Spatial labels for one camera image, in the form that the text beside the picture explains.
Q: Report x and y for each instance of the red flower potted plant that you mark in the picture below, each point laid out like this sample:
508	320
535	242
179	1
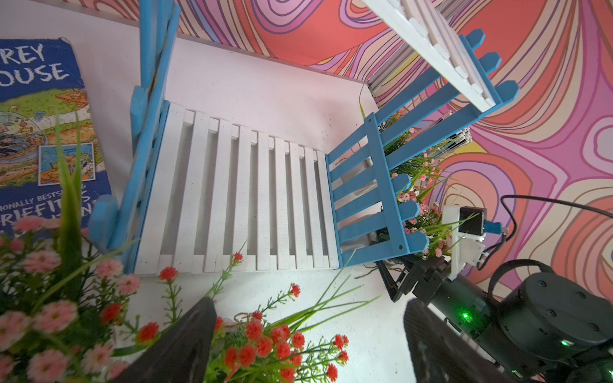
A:
252	347

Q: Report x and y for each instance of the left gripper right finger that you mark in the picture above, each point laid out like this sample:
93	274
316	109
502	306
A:
439	355

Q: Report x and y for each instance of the pencil holder cup with pencils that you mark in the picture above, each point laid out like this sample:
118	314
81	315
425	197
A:
457	139

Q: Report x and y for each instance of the pink flower potted plant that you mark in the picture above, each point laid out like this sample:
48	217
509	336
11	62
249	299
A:
424	177
62	301

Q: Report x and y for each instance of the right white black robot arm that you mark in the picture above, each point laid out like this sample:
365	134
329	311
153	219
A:
530	320

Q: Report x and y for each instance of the blue treehouse book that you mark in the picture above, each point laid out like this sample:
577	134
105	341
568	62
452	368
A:
44	101

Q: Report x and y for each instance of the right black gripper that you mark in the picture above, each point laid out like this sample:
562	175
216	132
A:
463	303

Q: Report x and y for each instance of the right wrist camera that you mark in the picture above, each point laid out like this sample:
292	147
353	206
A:
469	227

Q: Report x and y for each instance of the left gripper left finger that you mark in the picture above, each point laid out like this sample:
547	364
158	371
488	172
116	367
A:
181	355

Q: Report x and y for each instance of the blue white wooden rack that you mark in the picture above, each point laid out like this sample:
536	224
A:
196	180

